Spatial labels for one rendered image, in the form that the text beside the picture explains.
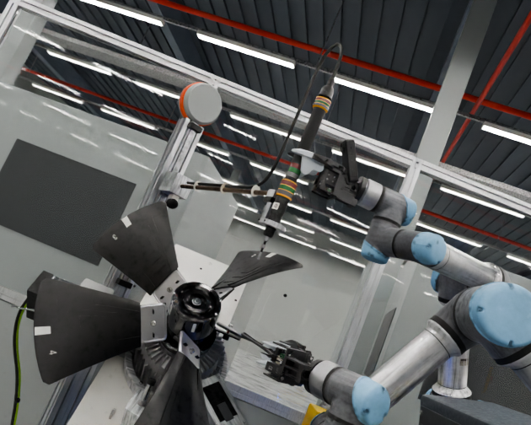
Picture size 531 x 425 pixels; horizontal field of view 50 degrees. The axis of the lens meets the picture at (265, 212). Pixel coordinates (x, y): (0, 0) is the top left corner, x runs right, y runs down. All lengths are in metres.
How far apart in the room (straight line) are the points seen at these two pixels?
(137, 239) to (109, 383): 0.37
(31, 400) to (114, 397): 0.76
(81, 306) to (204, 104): 1.02
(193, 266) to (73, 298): 0.57
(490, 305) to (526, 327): 0.07
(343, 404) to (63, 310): 0.64
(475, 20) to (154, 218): 5.72
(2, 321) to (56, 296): 0.94
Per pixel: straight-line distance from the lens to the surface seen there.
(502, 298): 1.12
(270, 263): 1.55
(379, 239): 1.46
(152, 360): 1.45
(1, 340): 2.27
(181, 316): 1.32
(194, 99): 2.09
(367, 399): 1.06
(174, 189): 1.92
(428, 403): 0.85
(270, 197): 1.44
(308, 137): 1.47
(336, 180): 1.45
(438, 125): 6.26
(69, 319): 1.34
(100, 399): 1.51
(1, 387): 2.28
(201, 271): 1.80
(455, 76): 6.53
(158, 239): 1.50
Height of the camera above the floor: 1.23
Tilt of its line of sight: 10 degrees up
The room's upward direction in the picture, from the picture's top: 23 degrees clockwise
